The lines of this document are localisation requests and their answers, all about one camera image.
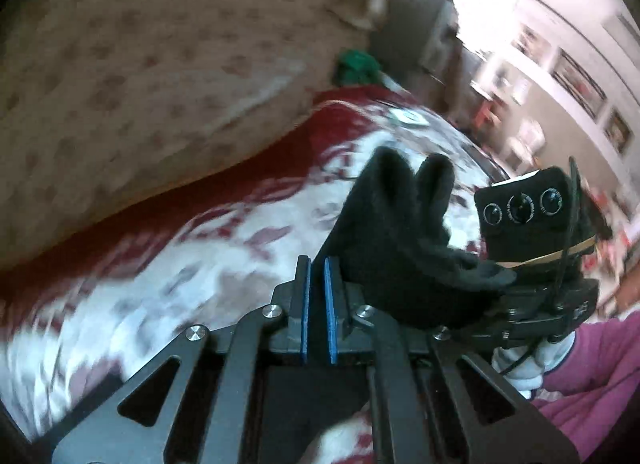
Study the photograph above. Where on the large framed wall picture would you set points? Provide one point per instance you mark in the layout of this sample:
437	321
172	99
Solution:
579	82

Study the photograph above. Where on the red and white floral blanket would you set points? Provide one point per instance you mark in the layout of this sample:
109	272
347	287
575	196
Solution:
175	269

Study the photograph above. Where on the green cloth item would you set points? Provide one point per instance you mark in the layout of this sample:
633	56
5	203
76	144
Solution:
357	65

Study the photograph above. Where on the beige floral pillow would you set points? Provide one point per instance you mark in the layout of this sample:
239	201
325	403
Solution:
125	69

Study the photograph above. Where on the person's right forearm pink sleeve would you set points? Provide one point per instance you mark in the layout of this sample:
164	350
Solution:
600	384

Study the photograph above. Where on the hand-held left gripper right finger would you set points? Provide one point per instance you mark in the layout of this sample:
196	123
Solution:
330	304

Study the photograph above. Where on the black pants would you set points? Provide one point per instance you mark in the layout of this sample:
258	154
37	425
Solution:
395	224

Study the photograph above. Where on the small framed wall picture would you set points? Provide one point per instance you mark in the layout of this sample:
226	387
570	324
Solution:
619	130

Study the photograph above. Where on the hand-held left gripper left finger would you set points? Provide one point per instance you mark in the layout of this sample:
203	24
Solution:
305	304

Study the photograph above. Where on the person's right hand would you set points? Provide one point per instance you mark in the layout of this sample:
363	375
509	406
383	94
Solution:
520	369

